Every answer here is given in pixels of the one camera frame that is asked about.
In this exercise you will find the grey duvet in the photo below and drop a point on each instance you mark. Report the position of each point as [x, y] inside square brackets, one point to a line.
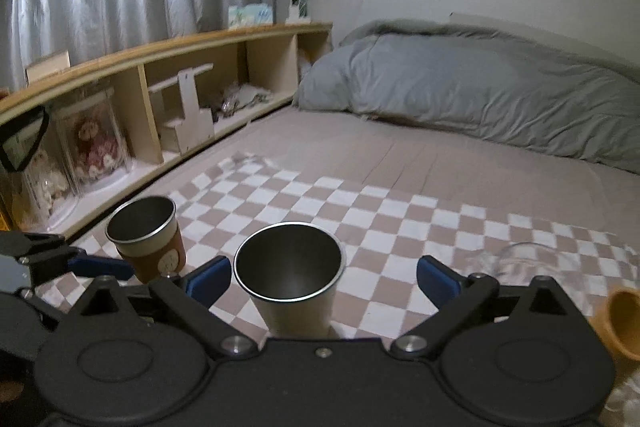
[484, 83]

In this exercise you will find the clear glass mug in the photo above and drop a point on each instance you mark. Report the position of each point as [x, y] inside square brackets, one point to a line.
[519, 263]

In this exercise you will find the wooden box on shelf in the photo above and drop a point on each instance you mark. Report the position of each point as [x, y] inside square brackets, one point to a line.
[47, 66]

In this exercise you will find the tissue box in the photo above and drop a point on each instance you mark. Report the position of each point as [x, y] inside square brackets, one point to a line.
[250, 15]

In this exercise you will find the wooden low shelf unit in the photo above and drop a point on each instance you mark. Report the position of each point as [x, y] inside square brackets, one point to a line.
[42, 195]

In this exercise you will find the brown wooden cup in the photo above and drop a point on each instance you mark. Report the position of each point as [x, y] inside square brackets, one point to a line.
[617, 324]

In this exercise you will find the checkered brown white cloth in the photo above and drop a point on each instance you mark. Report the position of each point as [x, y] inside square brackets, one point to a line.
[535, 360]

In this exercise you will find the white steel-lined cup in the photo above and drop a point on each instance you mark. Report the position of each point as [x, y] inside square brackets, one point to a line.
[290, 271]

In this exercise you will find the grey crumpled cloth in shelf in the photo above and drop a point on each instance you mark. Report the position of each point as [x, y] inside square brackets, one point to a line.
[236, 97]

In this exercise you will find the steel cup with brown sleeve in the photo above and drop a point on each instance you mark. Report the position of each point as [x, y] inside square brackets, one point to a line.
[146, 234]

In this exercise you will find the small wooden tool caddy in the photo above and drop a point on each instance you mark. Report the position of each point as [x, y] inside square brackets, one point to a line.
[181, 122]

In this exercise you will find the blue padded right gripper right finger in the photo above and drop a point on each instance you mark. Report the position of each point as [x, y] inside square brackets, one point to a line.
[461, 302]

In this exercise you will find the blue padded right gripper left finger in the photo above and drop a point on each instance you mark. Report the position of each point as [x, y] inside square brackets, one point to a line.
[185, 302]

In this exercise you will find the doll in clear case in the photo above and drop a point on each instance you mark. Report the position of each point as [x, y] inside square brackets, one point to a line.
[94, 147]

